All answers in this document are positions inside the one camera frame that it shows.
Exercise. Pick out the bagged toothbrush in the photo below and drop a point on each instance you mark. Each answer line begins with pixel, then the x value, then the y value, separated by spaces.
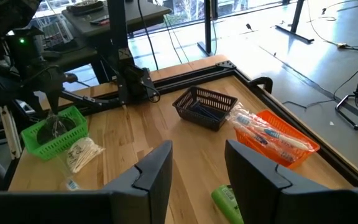
pixel 71 185
pixel 272 133
pixel 259 140

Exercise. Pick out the blue disposable razor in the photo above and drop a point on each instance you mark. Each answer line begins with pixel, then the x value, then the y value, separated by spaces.
pixel 205 112

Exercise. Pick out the computer keyboard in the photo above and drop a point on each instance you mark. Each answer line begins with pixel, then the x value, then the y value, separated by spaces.
pixel 56 32

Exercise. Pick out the red black phone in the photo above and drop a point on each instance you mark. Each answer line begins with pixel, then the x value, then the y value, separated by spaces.
pixel 99 21

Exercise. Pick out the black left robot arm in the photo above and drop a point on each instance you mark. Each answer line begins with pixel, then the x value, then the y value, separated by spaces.
pixel 26 53

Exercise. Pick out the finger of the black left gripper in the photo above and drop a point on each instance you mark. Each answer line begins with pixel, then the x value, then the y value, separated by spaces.
pixel 51 99
pixel 56 98

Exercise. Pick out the black desk foot bar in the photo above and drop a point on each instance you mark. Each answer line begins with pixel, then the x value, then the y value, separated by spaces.
pixel 294 32

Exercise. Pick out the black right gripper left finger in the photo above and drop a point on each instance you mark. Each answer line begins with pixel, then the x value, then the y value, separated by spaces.
pixel 141 193

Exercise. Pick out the black plastic basket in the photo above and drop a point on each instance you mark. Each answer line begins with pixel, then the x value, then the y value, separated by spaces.
pixel 197 123

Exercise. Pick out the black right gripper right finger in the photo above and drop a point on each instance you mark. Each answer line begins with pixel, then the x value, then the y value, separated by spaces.
pixel 259 193

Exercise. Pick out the small green bottle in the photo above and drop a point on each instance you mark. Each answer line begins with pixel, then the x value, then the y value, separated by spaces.
pixel 225 202

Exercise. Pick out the grey desk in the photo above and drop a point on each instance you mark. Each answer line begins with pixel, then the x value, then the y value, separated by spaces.
pixel 129 18

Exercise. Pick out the bagged cotton swabs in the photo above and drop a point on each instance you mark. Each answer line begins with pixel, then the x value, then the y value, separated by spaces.
pixel 81 154

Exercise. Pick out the orange plastic basket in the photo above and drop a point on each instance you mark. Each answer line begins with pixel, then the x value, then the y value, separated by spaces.
pixel 286 126

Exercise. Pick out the black aluminium table frame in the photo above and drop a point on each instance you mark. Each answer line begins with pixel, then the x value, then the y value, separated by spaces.
pixel 191 81

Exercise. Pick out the silver frame bracket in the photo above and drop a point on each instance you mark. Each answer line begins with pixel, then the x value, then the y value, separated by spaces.
pixel 9 133

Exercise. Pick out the green plastic basket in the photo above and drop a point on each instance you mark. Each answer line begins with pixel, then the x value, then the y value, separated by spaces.
pixel 57 146

